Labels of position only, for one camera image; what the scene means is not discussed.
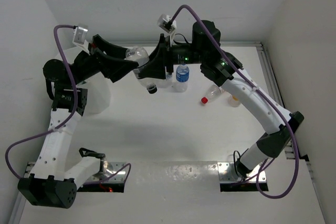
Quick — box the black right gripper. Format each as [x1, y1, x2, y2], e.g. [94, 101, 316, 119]
[138, 34, 205, 79]

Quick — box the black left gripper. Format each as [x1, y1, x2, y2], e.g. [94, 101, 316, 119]
[70, 35, 138, 88]

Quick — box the clear bottle white label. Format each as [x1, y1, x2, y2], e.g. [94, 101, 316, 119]
[156, 73, 173, 89]

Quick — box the black cap Pepsi bottle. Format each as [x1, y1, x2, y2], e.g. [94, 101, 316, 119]
[125, 46, 158, 94]

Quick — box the blue label Pocari bottle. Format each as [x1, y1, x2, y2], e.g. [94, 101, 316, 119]
[173, 65, 190, 92]

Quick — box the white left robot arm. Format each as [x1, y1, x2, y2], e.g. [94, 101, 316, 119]
[17, 35, 138, 209]

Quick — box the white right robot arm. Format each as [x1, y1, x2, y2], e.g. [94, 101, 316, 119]
[139, 20, 304, 182]

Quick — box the translucent white plastic bin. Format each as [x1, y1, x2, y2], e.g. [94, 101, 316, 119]
[54, 48, 111, 114]

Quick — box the red label clear bottle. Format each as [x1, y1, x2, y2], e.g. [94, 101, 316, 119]
[201, 84, 224, 104]

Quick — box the yellow cap small bottle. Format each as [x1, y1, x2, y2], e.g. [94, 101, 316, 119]
[228, 95, 241, 108]

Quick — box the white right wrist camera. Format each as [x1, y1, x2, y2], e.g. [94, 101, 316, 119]
[157, 14, 177, 45]

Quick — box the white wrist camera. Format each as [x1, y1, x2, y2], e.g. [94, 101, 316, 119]
[72, 25, 89, 50]
[157, 14, 177, 45]

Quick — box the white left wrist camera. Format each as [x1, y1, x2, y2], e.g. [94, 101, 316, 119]
[72, 25, 89, 50]

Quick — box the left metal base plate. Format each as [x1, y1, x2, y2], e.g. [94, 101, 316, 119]
[85, 162, 128, 184]

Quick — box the metal base plate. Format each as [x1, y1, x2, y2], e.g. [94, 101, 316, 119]
[85, 162, 128, 184]
[217, 162, 261, 184]

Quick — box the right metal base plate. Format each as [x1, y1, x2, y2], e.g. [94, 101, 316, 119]
[217, 162, 261, 184]

